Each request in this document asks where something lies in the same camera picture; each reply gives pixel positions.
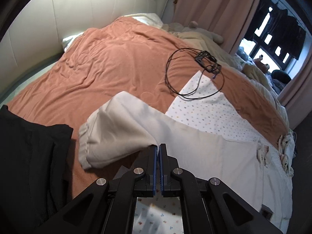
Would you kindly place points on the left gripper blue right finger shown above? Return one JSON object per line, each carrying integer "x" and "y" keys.
{"x": 210, "y": 206}

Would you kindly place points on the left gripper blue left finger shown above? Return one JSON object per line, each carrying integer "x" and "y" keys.
{"x": 109, "y": 206}

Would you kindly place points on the dark clothes hanging at window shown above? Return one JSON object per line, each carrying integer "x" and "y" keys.
{"x": 284, "y": 29}

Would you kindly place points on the black garment on bed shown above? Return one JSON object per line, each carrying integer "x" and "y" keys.
{"x": 33, "y": 163}

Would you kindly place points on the crumpled pale fringed cloth pile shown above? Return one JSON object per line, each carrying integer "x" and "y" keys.
{"x": 286, "y": 150}

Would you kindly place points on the dotted white bed sheet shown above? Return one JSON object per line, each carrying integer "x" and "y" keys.
{"x": 214, "y": 112}

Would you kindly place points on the right pink curtain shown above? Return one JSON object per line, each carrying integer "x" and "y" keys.
{"x": 292, "y": 91}

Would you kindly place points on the pink curtain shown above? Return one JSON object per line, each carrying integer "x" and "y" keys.
{"x": 227, "y": 18}
{"x": 292, "y": 91}

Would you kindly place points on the brown plush toy at window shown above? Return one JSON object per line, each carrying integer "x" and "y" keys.
{"x": 263, "y": 67}

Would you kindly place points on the orange-brown blanket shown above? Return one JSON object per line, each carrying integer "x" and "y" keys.
{"x": 128, "y": 55}

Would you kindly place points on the beige plush bear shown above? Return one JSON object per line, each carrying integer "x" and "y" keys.
{"x": 193, "y": 27}

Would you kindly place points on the cream padded headboard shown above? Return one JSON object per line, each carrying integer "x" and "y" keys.
{"x": 37, "y": 36}

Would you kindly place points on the left pink curtain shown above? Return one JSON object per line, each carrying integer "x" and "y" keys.
{"x": 227, "y": 18}

